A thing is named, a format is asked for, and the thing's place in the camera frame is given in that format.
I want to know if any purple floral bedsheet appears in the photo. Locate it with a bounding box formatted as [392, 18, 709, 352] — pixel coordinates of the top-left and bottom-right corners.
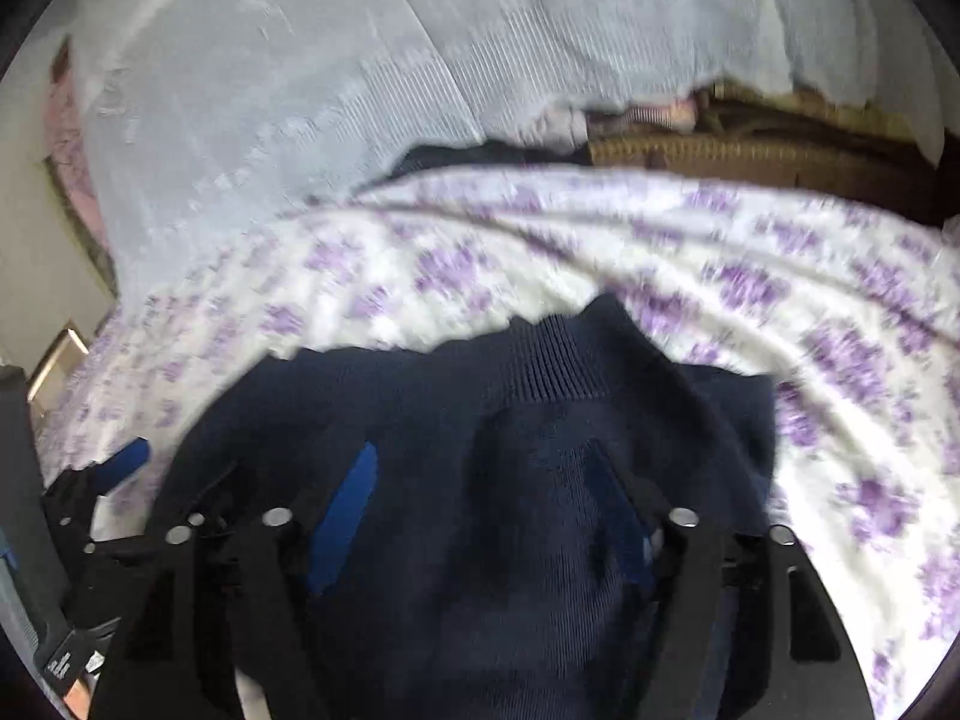
[34, 165, 960, 720]

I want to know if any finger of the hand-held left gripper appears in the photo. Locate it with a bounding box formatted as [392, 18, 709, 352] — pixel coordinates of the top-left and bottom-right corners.
[41, 436, 155, 535]
[154, 463, 242, 541]

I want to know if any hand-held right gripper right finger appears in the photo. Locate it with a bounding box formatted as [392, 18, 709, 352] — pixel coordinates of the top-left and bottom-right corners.
[592, 442, 875, 720]

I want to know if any pink cloth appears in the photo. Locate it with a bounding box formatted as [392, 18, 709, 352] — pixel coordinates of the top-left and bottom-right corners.
[41, 37, 113, 263]

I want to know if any woven rattan mat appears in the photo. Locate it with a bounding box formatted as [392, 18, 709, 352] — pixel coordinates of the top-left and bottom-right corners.
[589, 81, 938, 190]

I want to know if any navy cardigan with yellow trim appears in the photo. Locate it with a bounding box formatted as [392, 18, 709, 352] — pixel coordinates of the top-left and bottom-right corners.
[146, 292, 781, 720]

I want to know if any dark cloth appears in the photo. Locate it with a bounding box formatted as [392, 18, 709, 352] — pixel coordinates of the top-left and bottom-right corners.
[367, 138, 593, 185]

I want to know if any wooden frame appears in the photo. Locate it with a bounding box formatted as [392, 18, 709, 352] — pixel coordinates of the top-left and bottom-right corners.
[26, 319, 92, 407]

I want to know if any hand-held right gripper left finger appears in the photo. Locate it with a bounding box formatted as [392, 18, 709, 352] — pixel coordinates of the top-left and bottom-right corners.
[94, 441, 380, 720]

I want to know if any white lace cloth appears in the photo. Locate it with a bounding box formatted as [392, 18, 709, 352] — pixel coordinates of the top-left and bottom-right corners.
[67, 0, 960, 301]

